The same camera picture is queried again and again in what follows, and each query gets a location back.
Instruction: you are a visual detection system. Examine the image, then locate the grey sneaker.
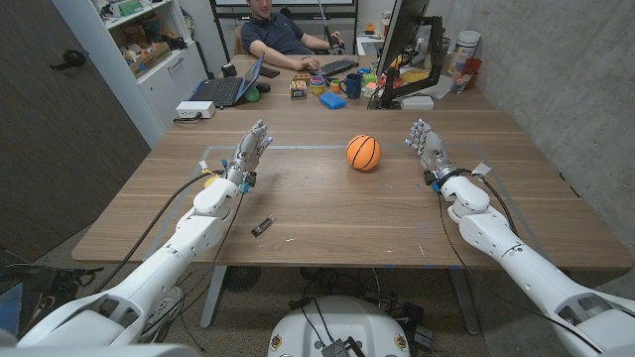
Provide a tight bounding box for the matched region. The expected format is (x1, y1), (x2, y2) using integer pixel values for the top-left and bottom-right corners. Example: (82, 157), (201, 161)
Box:
(138, 286), (185, 344)

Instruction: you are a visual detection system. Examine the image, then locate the dark blue mug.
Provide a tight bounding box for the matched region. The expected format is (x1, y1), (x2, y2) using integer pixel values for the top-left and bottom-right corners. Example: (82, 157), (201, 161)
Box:
(339, 72), (364, 100)

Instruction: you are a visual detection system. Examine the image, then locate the cardboard box on shelf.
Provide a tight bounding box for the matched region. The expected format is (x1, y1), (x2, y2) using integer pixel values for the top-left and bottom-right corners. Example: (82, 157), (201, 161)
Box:
(127, 41), (173, 79)

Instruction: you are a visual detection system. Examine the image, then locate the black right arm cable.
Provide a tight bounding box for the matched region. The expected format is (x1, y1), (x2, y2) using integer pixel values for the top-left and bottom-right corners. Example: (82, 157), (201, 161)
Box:
(436, 168), (604, 354)

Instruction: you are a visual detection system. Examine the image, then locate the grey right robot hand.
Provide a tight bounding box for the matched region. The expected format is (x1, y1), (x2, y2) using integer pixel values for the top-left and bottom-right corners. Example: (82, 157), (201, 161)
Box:
(404, 118), (457, 186)

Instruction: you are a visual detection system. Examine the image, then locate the white robot torso base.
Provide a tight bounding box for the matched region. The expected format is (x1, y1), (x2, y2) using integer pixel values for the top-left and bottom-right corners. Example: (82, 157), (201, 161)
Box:
(267, 296), (412, 357)

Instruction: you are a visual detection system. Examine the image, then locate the black keyboard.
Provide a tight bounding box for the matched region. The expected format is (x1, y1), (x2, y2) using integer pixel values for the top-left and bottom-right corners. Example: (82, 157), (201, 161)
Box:
(317, 58), (359, 78)

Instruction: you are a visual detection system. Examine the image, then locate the white shelf cabinet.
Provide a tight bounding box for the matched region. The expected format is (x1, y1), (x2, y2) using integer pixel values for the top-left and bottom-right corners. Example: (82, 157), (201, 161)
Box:
(52, 0), (209, 149)

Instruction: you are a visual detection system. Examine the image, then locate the white box under monitor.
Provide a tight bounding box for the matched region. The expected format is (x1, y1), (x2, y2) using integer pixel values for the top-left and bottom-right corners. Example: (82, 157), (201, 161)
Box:
(400, 95), (436, 111)

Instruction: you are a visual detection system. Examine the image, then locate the red cup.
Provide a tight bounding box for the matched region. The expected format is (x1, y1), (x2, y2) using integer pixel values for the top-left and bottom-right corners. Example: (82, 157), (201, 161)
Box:
(463, 58), (483, 90)

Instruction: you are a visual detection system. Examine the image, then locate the seated man in dark polo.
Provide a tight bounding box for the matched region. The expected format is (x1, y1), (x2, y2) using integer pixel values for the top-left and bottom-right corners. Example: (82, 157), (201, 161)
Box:
(239, 0), (344, 72)

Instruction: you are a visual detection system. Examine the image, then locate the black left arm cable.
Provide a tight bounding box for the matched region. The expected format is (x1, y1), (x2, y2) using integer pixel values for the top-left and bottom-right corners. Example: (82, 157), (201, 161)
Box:
(93, 169), (225, 295)

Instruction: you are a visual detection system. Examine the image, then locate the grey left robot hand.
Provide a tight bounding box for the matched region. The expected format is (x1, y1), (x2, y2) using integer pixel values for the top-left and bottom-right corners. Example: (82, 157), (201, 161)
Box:
(225, 118), (274, 187)

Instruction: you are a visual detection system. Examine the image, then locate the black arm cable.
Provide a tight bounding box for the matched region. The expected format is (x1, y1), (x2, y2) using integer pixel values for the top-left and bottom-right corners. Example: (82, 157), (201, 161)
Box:
(436, 168), (604, 354)
(93, 169), (225, 295)

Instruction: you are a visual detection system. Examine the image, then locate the black door handle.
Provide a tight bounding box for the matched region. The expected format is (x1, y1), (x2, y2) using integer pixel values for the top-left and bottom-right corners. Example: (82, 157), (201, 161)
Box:
(49, 49), (87, 71)

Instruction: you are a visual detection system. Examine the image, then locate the blue sponge block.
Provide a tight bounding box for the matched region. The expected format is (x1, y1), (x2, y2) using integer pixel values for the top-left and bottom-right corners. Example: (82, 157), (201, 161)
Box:
(318, 91), (347, 111)

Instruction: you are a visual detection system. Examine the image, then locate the white cylindrical canister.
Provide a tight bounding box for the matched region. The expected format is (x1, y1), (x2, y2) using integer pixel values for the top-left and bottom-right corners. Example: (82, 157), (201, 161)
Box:
(447, 30), (482, 76)

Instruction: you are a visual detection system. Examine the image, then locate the orange basketball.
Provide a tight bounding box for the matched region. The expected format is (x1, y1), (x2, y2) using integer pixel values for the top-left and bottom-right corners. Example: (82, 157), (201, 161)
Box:
(345, 134), (383, 173)

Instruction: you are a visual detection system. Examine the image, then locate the white power strip box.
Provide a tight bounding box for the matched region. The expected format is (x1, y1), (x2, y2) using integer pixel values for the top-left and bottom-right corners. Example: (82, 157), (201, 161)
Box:
(175, 100), (217, 120)

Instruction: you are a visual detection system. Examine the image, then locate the open black laptop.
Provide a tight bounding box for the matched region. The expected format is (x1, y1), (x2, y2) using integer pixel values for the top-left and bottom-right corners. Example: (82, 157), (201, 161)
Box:
(190, 53), (266, 109)

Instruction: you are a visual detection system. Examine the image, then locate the black computer monitor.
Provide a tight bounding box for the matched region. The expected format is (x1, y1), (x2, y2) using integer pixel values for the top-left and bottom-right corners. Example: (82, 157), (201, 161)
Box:
(375, 0), (446, 110)

